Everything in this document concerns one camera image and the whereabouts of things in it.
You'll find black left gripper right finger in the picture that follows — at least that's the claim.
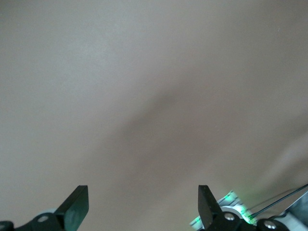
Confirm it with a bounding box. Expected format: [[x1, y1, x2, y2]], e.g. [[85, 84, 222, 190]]
[[198, 185, 258, 231]]

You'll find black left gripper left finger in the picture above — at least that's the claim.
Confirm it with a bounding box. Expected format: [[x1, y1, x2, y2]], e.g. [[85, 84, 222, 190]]
[[16, 185, 89, 231]]

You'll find silver metal bar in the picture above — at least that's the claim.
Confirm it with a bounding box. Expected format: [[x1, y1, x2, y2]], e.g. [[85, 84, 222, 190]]
[[283, 196, 308, 217]]

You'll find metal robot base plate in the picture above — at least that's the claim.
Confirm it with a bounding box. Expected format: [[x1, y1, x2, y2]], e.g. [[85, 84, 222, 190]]
[[190, 189, 257, 227]]

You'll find smooth black base cable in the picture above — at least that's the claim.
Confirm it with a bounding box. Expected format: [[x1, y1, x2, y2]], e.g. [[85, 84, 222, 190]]
[[250, 183, 308, 215]]

